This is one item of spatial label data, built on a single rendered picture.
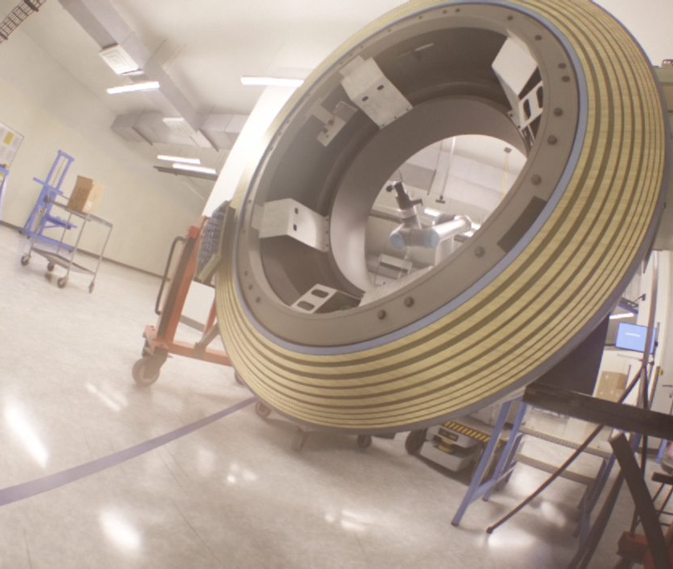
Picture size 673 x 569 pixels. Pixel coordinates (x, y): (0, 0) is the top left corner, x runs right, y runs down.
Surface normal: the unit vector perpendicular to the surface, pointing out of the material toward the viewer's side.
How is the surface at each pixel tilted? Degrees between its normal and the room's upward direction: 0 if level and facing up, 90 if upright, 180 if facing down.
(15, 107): 90
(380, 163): 125
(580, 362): 90
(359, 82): 119
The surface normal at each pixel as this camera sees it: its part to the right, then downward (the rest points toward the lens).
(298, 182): 0.64, 0.14
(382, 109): 0.00, 0.89
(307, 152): 0.53, 0.38
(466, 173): -0.13, -0.16
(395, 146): 0.18, 0.80
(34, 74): 0.94, 0.29
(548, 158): -0.70, -0.31
